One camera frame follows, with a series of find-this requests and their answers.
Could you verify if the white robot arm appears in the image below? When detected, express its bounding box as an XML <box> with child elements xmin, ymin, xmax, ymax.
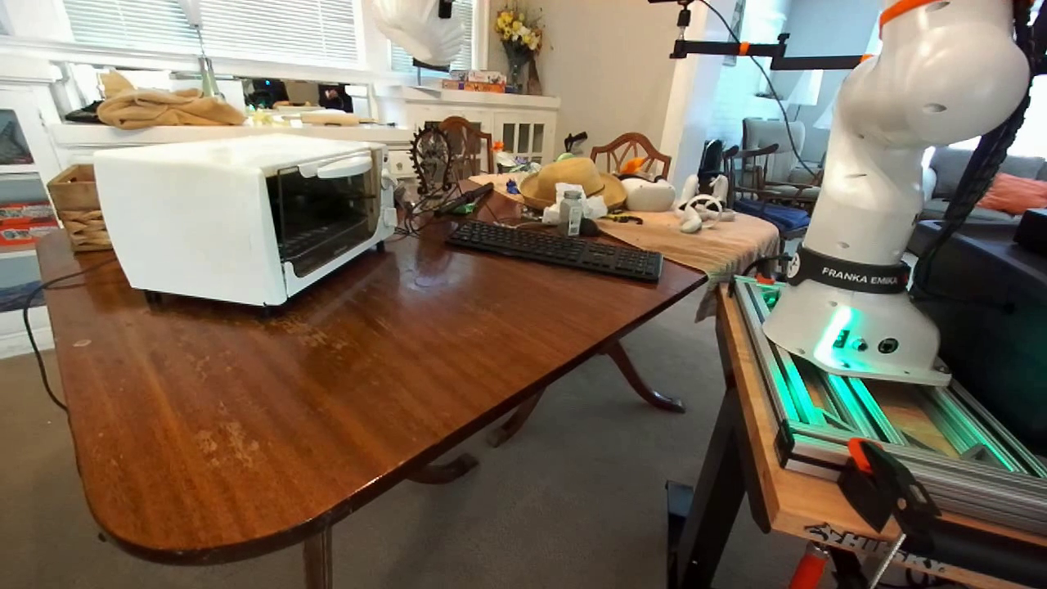
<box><xmin>762</xmin><ymin>0</ymin><xmax>1031</xmax><ymax>387</ymax></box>

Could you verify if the black computer keyboard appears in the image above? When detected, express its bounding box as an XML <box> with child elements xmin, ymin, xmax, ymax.
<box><xmin>446</xmin><ymin>221</ymin><xmax>664</xmax><ymax>286</ymax></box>

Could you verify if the tan straw hat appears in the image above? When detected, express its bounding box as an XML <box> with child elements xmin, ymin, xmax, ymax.
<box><xmin>521</xmin><ymin>156</ymin><xmax>629</xmax><ymax>208</ymax></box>

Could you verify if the wooden dining chair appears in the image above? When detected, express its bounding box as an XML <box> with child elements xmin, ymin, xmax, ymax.
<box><xmin>588</xmin><ymin>132</ymin><xmax>670</xmax><ymax>180</ymax></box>

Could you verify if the yellow flower vase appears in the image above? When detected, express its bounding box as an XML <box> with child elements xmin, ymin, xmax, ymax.
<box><xmin>496</xmin><ymin>5</ymin><xmax>542</xmax><ymax>94</ymax></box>

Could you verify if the white toaster oven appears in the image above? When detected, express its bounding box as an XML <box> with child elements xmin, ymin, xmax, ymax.
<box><xmin>96</xmin><ymin>134</ymin><xmax>395</xmax><ymax>307</ymax></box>

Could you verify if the wicker basket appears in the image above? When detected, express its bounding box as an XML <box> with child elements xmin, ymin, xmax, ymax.
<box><xmin>51</xmin><ymin>164</ymin><xmax>112</xmax><ymax>252</ymax></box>

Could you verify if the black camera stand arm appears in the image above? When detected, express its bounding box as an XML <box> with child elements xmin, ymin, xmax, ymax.
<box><xmin>670</xmin><ymin>32</ymin><xmax>866</xmax><ymax>68</ymax></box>

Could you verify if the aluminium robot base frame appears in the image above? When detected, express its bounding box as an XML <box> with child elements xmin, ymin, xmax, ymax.
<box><xmin>725</xmin><ymin>274</ymin><xmax>1047</xmax><ymax>536</ymax></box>

